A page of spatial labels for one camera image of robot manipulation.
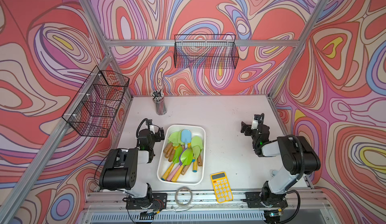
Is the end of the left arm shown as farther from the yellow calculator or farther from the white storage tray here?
the yellow calculator

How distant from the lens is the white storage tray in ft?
2.55

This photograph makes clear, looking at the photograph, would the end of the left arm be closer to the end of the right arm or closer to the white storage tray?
the white storage tray

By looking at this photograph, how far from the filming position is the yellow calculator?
751mm

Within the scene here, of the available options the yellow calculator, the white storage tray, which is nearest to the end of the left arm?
the white storage tray

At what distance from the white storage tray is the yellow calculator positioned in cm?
7
